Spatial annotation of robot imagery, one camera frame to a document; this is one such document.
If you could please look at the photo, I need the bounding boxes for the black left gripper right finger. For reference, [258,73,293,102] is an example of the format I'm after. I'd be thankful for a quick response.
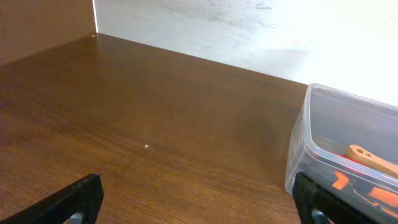
[292,172,374,224]

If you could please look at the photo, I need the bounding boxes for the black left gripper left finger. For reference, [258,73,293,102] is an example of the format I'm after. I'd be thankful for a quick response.
[1,174,104,224]

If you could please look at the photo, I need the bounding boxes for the red scraper wooden handle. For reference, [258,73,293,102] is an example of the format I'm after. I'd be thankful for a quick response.
[338,144,397,178]

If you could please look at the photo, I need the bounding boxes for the clear plastic container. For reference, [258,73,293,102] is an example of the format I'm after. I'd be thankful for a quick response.
[285,84,397,223]

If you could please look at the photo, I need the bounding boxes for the orange black handled pliers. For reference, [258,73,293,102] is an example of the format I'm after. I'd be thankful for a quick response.
[300,161,398,218]

